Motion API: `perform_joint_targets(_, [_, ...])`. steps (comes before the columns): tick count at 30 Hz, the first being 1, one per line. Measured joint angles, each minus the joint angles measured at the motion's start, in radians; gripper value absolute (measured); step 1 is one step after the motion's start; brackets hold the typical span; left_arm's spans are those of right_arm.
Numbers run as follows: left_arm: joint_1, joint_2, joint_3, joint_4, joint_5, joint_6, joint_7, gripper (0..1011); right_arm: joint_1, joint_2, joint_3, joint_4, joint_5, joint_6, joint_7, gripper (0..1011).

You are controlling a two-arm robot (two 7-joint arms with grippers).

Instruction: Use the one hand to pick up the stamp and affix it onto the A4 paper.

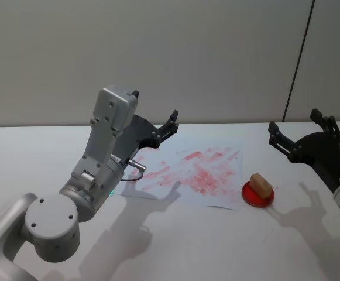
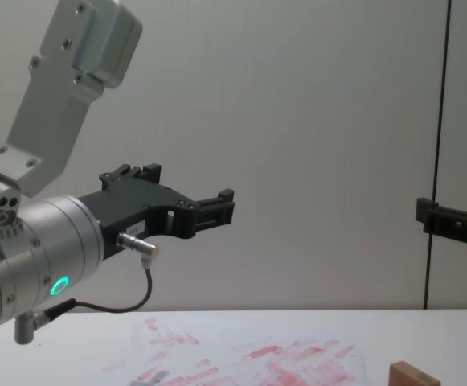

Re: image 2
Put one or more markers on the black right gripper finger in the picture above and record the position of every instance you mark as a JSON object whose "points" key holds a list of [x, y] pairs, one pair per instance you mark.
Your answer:
{"points": [[450, 221]]}

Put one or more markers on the small wooden block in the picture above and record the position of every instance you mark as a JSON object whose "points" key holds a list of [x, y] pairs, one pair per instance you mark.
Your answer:
{"points": [[412, 376]]}

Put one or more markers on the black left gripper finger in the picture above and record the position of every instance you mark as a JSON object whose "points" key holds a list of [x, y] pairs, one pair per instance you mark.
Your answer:
{"points": [[126, 172], [211, 211]]}

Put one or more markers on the white sheet with red stains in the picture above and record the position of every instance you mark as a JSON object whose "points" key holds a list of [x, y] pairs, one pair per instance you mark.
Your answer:
{"points": [[257, 358]]}

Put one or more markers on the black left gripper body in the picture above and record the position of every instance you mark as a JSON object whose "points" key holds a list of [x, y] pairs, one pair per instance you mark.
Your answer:
{"points": [[136, 205]]}

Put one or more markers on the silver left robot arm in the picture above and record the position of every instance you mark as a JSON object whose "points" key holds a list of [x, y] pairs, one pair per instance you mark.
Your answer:
{"points": [[48, 237]]}

